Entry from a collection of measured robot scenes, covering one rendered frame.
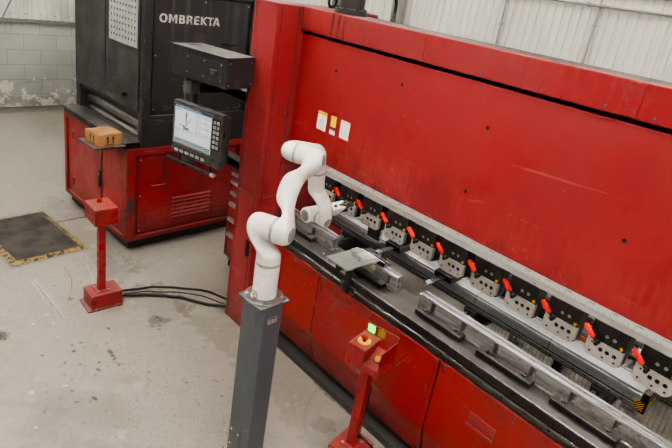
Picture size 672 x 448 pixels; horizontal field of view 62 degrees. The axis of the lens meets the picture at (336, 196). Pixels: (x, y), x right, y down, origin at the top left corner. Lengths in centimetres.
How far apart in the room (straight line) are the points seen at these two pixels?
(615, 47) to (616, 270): 459
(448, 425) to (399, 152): 144
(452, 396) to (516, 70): 162
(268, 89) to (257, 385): 174
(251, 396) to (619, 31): 539
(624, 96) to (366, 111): 139
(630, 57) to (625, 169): 444
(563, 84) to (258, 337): 178
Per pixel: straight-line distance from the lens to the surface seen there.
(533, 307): 272
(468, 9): 767
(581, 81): 247
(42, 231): 561
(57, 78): 969
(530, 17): 728
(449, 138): 282
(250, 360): 288
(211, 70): 359
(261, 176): 370
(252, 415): 310
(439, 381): 306
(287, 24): 353
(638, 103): 238
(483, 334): 294
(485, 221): 275
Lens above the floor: 247
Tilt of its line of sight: 21 degrees down
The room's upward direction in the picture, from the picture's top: 9 degrees clockwise
